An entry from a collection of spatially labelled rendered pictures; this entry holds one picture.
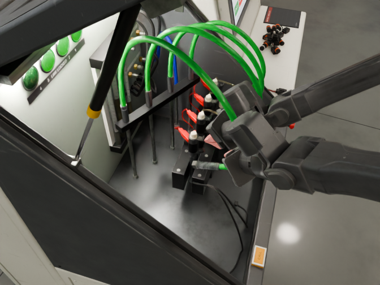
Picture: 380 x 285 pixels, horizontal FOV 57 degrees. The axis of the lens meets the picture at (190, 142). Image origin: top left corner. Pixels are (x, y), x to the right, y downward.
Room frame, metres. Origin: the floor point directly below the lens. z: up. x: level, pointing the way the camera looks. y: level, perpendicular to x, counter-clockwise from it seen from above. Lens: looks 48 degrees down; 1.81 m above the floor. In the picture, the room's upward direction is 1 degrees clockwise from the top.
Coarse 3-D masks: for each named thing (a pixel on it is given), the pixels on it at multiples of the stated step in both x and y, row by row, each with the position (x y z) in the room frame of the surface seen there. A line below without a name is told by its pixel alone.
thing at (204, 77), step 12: (144, 36) 0.64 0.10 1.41; (168, 48) 0.60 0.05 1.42; (120, 60) 0.69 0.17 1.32; (192, 60) 0.57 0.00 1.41; (120, 72) 0.70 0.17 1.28; (204, 72) 0.55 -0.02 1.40; (120, 84) 0.70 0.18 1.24; (120, 96) 0.71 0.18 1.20; (216, 96) 0.52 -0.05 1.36; (228, 108) 0.51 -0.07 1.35
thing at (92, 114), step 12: (120, 12) 0.34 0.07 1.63; (132, 12) 0.33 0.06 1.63; (120, 24) 0.34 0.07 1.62; (132, 24) 0.34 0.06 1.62; (120, 36) 0.34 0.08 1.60; (108, 48) 0.35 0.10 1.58; (120, 48) 0.34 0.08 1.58; (108, 60) 0.34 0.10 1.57; (108, 72) 0.35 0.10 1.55; (96, 84) 0.36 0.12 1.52; (108, 84) 0.35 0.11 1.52; (96, 96) 0.36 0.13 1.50; (96, 108) 0.36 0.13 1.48; (84, 132) 0.38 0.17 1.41; (72, 156) 0.40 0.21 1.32
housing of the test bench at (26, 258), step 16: (0, 0) 0.62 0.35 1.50; (0, 192) 0.41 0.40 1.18; (0, 208) 0.42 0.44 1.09; (0, 224) 0.44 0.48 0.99; (16, 224) 0.42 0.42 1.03; (0, 240) 0.45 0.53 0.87; (16, 240) 0.43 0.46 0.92; (32, 240) 0.41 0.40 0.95; (0, 256) 0.47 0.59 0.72; (16, 256) 0.45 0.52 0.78; (32, 256) 0.43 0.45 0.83; (16, 272) 0.47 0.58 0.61; (32, 272) 0.44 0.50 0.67; (48, 272) 0.42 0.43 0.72
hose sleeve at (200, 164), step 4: (196, 164) 0.55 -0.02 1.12; (200, 164) 0.54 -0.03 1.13; (204, 164) 0.53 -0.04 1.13; (208, 164) 0.53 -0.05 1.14; (212, 164) 0.52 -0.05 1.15; (216, 164) 0.52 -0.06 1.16; (220, 164) 0.51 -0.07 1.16; (200, 168) 0.54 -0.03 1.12; (204, 168) 0.53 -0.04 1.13; (208, 168) 0.52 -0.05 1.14; (212, 168) 0.51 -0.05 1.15; (216, 168) 0.51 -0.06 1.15
